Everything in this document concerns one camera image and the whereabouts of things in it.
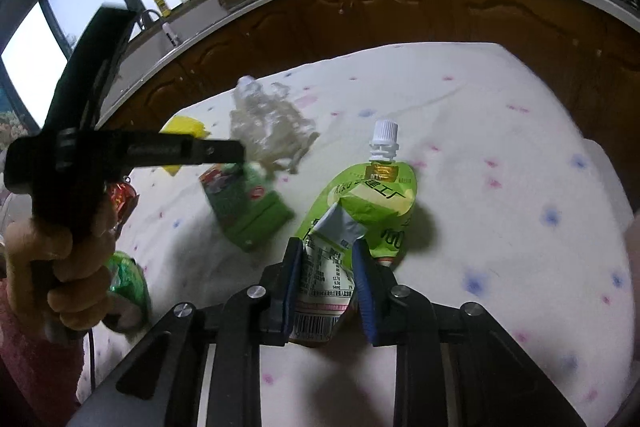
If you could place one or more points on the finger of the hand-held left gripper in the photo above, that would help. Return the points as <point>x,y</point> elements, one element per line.
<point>200,150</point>

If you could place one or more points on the metal sink faucet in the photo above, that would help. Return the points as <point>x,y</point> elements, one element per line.
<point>150,13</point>

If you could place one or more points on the yellow dish soap bottle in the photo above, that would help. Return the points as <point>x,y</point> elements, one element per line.
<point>161,4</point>

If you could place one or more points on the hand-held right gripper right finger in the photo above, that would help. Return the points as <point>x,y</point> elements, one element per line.
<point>362,292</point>

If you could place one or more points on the wooden base cabinets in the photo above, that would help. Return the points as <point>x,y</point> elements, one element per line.
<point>400,12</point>

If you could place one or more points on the green-red snack wrapper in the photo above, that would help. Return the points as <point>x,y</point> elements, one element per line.
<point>250,212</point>

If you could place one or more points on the white floral tablecloth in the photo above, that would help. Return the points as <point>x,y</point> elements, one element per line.
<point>475,147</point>

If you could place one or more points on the yellow mesh cloth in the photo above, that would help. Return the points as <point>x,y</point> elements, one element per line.
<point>182,127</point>

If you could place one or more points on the person's left hand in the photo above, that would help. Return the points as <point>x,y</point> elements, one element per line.
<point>75,287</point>

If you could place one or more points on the crushed red drink can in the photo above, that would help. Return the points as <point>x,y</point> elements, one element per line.
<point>122,199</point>

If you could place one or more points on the person's left forearm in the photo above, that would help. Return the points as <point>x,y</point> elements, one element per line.
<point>35,367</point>

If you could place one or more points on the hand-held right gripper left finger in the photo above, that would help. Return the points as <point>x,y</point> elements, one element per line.
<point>292,287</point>

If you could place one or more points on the small white tap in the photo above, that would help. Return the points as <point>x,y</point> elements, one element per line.
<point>171,34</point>

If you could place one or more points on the green spout pouch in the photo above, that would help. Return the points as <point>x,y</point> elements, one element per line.
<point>370,202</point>

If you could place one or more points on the crushed green drink can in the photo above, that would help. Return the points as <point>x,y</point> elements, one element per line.
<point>127,277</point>

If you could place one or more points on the crumpled clear plastic wrap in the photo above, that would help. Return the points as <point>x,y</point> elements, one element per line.
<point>265,122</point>

